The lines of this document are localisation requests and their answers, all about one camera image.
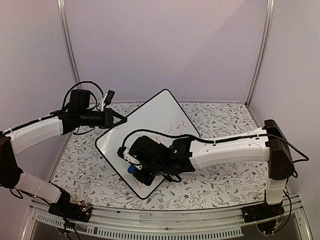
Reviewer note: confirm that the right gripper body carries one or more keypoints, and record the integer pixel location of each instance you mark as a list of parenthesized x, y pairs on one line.
[(146, 179)]

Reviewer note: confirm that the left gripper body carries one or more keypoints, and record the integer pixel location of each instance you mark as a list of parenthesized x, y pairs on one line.
[(100, 122)]

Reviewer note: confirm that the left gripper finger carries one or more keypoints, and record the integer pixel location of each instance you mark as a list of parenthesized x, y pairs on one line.
[(122, 121), (119, 116)]

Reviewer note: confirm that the blue whiteboard eraser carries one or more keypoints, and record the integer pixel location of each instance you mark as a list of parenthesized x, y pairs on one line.
[(131, 170)]

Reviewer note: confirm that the white whiteboard black frame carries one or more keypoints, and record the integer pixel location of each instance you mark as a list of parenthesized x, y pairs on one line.
[(161, 113)]

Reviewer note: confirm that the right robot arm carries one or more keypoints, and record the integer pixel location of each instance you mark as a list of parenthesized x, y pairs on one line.
[(187, 153)]

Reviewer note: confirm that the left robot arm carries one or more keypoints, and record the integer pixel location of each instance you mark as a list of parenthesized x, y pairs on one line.
[(80, 107)]

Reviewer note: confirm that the floral patterned table mat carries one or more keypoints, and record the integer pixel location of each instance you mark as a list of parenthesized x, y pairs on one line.
[(85, 174)]

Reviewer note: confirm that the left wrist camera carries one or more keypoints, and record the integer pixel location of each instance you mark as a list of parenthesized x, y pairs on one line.
[(106, 100)]

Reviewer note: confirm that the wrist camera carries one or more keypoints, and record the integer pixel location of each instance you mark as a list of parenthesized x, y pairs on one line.
[(106, 100), (123, 153)]

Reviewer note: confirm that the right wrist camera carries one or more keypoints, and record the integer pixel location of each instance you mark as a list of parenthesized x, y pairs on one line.
[(123, 153)]

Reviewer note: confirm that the front aluminium rail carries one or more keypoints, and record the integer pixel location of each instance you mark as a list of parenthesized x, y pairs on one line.
[(127, 224)]

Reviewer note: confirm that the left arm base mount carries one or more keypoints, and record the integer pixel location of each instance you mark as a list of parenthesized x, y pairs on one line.
[(79, 211)]

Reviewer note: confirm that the left aluminium corner post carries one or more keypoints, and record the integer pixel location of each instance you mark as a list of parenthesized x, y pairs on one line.
[(67, 40)]

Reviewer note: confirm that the aluminium corner post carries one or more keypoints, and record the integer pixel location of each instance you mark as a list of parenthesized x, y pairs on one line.
[(270, 4), (67, 40)]

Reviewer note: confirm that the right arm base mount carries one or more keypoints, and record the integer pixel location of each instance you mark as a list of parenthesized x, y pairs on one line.
[(267, 217)]

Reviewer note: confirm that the right aluminium corner post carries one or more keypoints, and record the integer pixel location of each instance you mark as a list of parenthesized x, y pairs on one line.
[(270, 4)]

